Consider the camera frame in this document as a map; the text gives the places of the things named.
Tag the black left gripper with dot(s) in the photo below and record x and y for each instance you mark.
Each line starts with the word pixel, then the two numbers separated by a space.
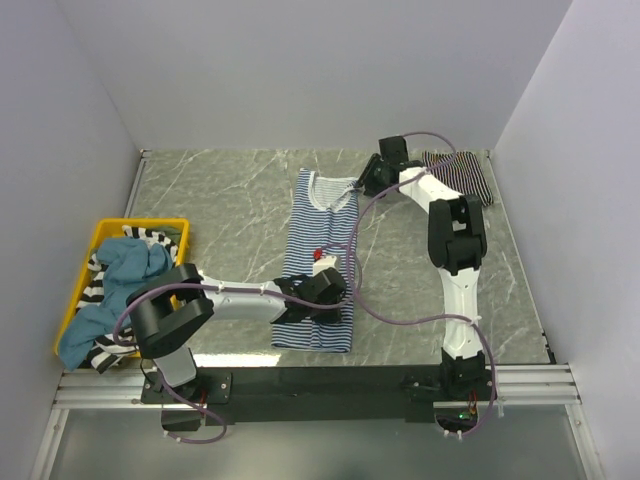
pixel 333 316

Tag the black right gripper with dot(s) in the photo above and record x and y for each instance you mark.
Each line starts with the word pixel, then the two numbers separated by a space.
pixel 366 176

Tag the blue white striped tank top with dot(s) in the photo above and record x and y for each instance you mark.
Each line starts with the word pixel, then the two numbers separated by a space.
pixel 323 215

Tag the black white striped tank top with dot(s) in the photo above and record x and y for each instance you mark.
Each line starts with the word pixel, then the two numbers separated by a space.
pixel 464 174

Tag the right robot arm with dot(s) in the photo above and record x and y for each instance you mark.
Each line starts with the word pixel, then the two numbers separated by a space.
pixel 457 245

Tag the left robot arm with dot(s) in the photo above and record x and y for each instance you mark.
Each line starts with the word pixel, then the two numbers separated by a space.
pixel 168 311

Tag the teal tank top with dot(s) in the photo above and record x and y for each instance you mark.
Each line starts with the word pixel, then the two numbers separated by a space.
pixel 117 295

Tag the black base beam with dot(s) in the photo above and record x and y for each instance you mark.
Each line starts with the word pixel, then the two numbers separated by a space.
pixel 279 394

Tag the wide striped black white top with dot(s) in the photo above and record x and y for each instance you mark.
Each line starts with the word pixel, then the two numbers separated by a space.
pixel 107 345

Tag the yellow plastic bin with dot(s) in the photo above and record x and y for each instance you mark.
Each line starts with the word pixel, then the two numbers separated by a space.
pixel 113 228

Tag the aluminium rail frame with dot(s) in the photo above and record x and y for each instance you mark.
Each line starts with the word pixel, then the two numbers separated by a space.
pixel 517 385

